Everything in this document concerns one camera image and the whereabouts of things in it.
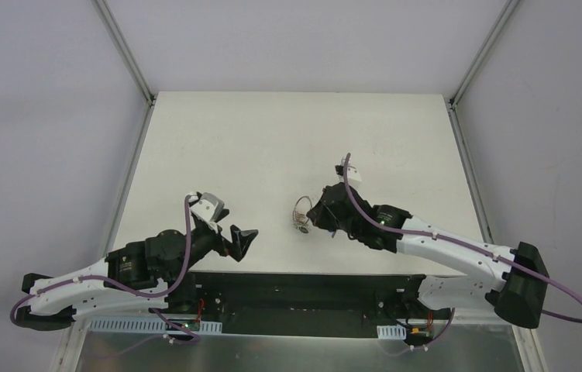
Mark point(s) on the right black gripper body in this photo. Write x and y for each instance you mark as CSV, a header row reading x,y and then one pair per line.
x,y
323,211

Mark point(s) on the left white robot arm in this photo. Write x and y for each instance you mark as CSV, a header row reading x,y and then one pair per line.
x,y
151,274

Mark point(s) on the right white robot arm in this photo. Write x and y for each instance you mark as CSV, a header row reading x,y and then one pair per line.
x,y
496,278

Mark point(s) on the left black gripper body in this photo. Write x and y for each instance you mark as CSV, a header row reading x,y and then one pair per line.
x,y
224,238

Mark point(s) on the aluminium frame rail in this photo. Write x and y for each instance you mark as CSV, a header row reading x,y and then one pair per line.
x,y
519,315

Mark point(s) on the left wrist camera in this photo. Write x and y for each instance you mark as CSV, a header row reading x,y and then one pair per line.
x,y
207,210

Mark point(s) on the large silver keyring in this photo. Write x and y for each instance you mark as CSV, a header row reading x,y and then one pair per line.
x,y
299,213

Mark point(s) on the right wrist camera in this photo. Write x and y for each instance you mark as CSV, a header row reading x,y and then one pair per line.
x,y
350,175

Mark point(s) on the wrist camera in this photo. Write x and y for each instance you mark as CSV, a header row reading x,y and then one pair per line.
x,y
207,210
350,175

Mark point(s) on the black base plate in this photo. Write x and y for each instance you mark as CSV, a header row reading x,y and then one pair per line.
x,y
318,305

